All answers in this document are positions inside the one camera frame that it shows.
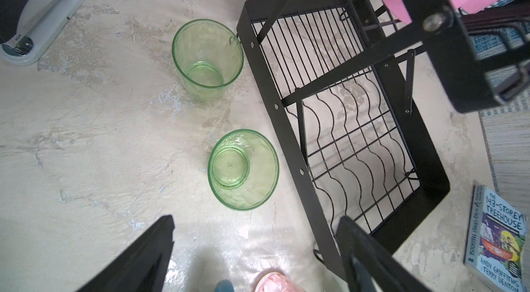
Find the green glass cup far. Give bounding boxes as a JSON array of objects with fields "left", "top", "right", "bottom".
[{"left": 171, "top": 19, "right": 244, "bottom": 101}]

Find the green glass cup near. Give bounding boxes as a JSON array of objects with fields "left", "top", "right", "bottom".
[{"left": 208, "top": 129, "right": 280, "bottom": 211}]

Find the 143-storey treehouse book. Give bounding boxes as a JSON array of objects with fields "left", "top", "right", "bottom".
[{"left": 464, "top": 185, "right": 527, "bottom": 292}]

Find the pink translucent glass cup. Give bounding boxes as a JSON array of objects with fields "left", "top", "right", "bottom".
[{"left": 255, "top": 272, "right": 304, "bottom": 292}]

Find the green glass cup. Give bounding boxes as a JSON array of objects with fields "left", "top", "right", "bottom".
[
  {"left": 208, "top": 129, "right": 280, "bottom": 211},
  {"left": 171, "top": 19, "right": 244, "bottom": 101}
]

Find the grey black stapler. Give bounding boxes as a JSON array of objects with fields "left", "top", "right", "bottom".
[{"left": 1, "top": 0, "right": 85, "bottom": 66}]

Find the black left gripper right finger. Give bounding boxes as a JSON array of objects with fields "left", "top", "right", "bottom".
[{"left": 335, "top": 216, "right": 429, "bottom": 291}]

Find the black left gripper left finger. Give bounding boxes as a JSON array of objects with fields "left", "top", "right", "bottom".
[{"left": 79, "top": 215, "right": 175, "bottom": 291}]

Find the black two-tier dish rack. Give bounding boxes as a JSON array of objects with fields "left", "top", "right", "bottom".
[{"left": 237, "top": 0, "right": 529, "bottom": 278}]

